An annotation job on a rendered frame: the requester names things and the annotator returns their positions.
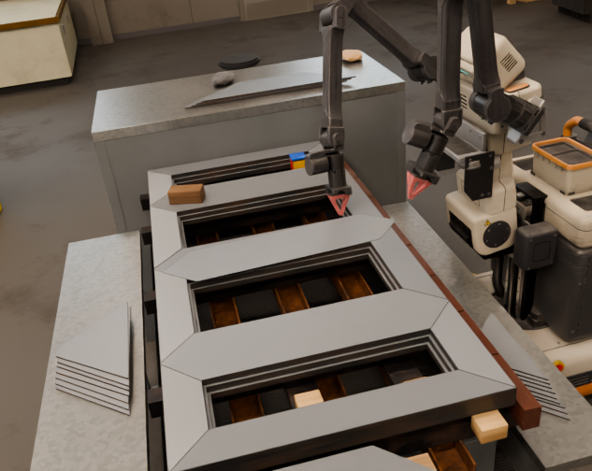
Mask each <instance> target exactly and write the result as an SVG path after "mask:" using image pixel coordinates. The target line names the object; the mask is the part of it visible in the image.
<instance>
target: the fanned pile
mask: <svg viewBox="0 0 592 471"><path fill-rule="evenodd" d="M481 331H482V332H483V333H484V335H485V336H486V337H487V338H488V340H489V341H490V342H491V343H492V345H493V346H494V347H495V348H496V350H497V351H498V354H500V355H501V356H502V357H503V359H504V360H505V361H506V362H507V364H508V365H509V366H510V367H511V369H512V370H513V371H514V373H515V374H516V375H517V376H518V377H519V378H520V379H521V380H522V382H523V383H524V384H525V385H526V387H527V388H528V389H529V391H530V392H531V393H532V394H533V396H534V397H535V398H536V399H537V401H538V402H539V403H540V404H541V411H542V412H545V413H548V414H551V415H554V416H557V417H559V418H562V419H565V420H568V421H570V418H569V417H568V416H567V415H568V413H567V411H566V410H565V409H564V408H565V407H564V406H563V405H562V404H561V402H560V401H559V400H558V399H557V398H556V396H555V394H556V393H555V392H554V391H553V390H552V387H551V386H550V383H549V382H548V380H549V379H548V378H547V377H546V376H545V375H544V374H543V372H542V371H541V370H540V368H539V367H538V366H536V364H535V363H534V362H533V361H532V360H531V359H530V357H529V356H528V355H527V354H526V352H525V351H524V350H523V349H522V348H521V346H520V345H519V344H518V343H517V342H516V341H515V339H514V338H513V337H512V336H511V334H510V333H509V332H508V331H507V330H506V329H505V327H504V326H503V325H502V324H501V323H500V321H499V320H498V319H497V318H496V317H495V315H494V314H493V313H492V312H491V313H490V315H489V317H488V318H487V320H486V322H485V324H484V326H483V328H482V330H481ZM566 414H567V415H566Z"/></svg>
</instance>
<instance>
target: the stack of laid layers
mask: <svg viewBox="0 0 592 471"><path fill-rule="evenodd" d="M290 159H291V158H290V157H289V155H283V156H278V157H273V158H267V159H262V160H257V161H251V162H246V163H241V164H231V165H226V166H220V167H214V168H210V169H204V170H198V171H194V172H188V173H183V174H178V175H172V176H171V179H172V185H190V184H199V183H205V182H210V181H215V180H221V179H226V178H235V177H241V176H246V175H251V174H256V173H262V172H267V171H272V170H278V169H283V168H288V167H291V162H290ZM327 198H328V196H327V193H326V192H325V185H321V186H315V187H310V188H305V189H300V190H295V191H290V192H285V193H275V194H271V195H265V196H260V197H255V198H250V199H245V200H240V201H235V202H230V203H224V204H220V205H215V206H209V207H201V208H195V209H190V210H184V211H180V212H177V217H178V224H179V230H180V242H181V250H179V251H177V252H176V253H175V254H173V255H172V256H171V257H169V258H168V259H167V260H165V261H164V262H162V263H161V264H159V265H158V266H157V267H155V268H154V270H157V271H161V272H164V271H165V270H166V269H167V268H169V267H170V266H171V265H172V264H174V263H175V262H176V261H178V260H179V258H181V257H182V256H183V255H184V254H186V253H187V252H188V251H192V250H200V249H204V248H208V247H212V246H217V245H221V244H225V243H230V242H234V241H239V240H242V239H247V238H251V237H256V236H263V235H267V234H272V233H276V232H280V231H284V230H289V229H293V228H297V227H301V226H306V225H309V224H306V225H301V226H297V227H292V228H287V229H281V230H277V231H272V232H267V233H263V234H258V235H249V236H244V237H239V238H234V239H229V240H225V241H220V242H215V243H209V244H205V245H200V246H195V247H191V248H187V246H186V240H185V233H184V228H183V226H184V225H189V224H194V223H199V222H204V221H213V220H219V219H223V218H228V217H233V216H238V215H243V214H248V213H254V212H258V211H263V210H268V209H273V208H278V207H287V206H292V205H297V204H302V203H308V202H312V201H317V200H322V199H327ZM366 259H368V260H369V261H370V263H371V264H372V266H373V267H374V269H375V270H376V272H377V273H378V275H379V276H380V278H381V280H382V281H383V283H384V285H385V286H386V288H387V289H388V291H389V292H390V291H394V290H399V289H403V288H402V287H401V286H400V284H399V283H398V282H397V280H396V278H395V277H394V275H393V274H392V272H391V271H390V269H389V268H388V267H387V265H386V264H385V262H384V261H383V259H382V257H381V256H380V254H379V253H378V252H377V251H376V250H375V248H374V247H373V245H372V244H371V241H369V242H366V243H362V244H358V245H354V246H350V247H346V248H342V249H338V250H331V251H327V252H322V253H318V254H314V255H310V256H306V257H302V258H297V259H294V260H290V261H285V262H281V263H277V264H270V265H266V266H262V267H257V268H254V269H250V270H245V271H241V272H237V273H233V274H229V275H225V276H220V277H217V278H209V279H205V280H201V281H192V280H189V279H186V280H187V287H188V293H189V299H190V306H191V311H192V318H193V325H194V331H195V333H200V326H199V319H198V314H197V308H196V302H195V294H199V293H207V292H212V291H217V290H221V289H225V288H230V287H235V286H239V285H244V284H248V283H253V282H257V281H262V280H267V279H272V278H279V277H284V276H289V275H293V274H298V273H303V272H307V271H311V270H316V269H321V268H326V267H330V266H334V265H339V264H347V263H352V262H357V261H361V260H366ZM420 350H428V352H429V354H430V355H431V357H432V358H433V360H434V361H435V363H436V364H437V366H438V367H439V369H440V371H441V373H446V372H450V371H455V370H458V369H457V367H456V366H455V364H454V362H453V361H452V359H451V358H450V356H449V355H448V354H447V352H446V351H445V349H444V348H443V346H442V345H441V343H440V341H439V340H438V339H437V338H436V337H435V335H434V334H433V332H432V331H431V328H430V329H426V330H422V331H418V332H413V333H409V334H405V335H398V336H393V337H389V338H386V339H381V340H377V341H372V342H368V343H365V344H360V345H356V346H352V347H348V348H344V349H339V350H332V351H328V352H324V353H319V354H315V355H311V356H307V357H303V358H298V359H294V360H291V361H286V362H282V363H277V364H271V365H266V366H262V367H257V368H254V369H250V370H245V371H241V372H237V373H233V374H229V375H224V376H220V377H217V378H209V379H204V380H201V381H202V387H203V394H204V400H205V407H206V412H207V419H208V426H209V429H212V428H216V423H215V418H214V412H213V406H212V400H211V399H215V398H219V397H224V396H227V395H231V394H235V393H243V392H247V391H251V390H255V389H259V388H264V387H267V386H271V385H275V384H280V383H284V382H287V381H292V380H296V379H300V378H307V377H311V376H315V375H320V374H323V373H327V372H332V371H336V370H340V369H343V368H348V367H352V366H356V365H360V364H367V363H371V362H376V361H380V360H383V359H388V358H392V357H396V356H400V355H404V354H408V353H412V352H416V351H420ZM516 390H517V388H514V389H510V390H507V391H503V392H496V393H492V394H488V395H485V396H481V397H477V398H473V399H469V400H466V401H462V402H458V403H454V404H451V405H447V406H443V407H436V408H432V409H429V410H425V411H421V412H417V413H413V414H410V415H406V416H402V417H398V418H394V419H391V420H387V421H379V422H375V423H372V424H368V425H364V426H360V427H356V428H353V429H349V430H345V431H341V432H337V433H334V434H330V435H323V436H319V437H315V438H312V439H308V440H304V441H300V442H296V443H293V444H289V445H285V446H281V447H277V448H274V449H270V450H263V451H259V452H256V453H252V454H247V455H243V456H239V457H236V458H232V459H228V460H224V461H220V462H217V463H213V464H206V465H202V466H199V467H195V468H191V469H187V470H183V471H255V470H259V469H263V468H267V467H271V466H274V465H278V464H285V463H289V462H292V461H296V460H300V459H304V458H308V457H311V456H315V455H319V454H323V453H327V452H330V451H334V450H340V449H344V448H348V447H351V446H355V445H359V444H363V443H367V442H370V441H374V440H378V439H382V438H386V437H389V436H393V435H400V434H404V433H408V432H411V431H415V430H419V429H423V428H427V427H429V426H433V425H437V424H441V423H445V422H448V421H455V420H459V419H463V418H466V417H470V416H474V415H478V414H482V413H485V412H489V411H493V410H497V409H501V408H505V407H511V406H514V405H515V399H516Z"/></svg>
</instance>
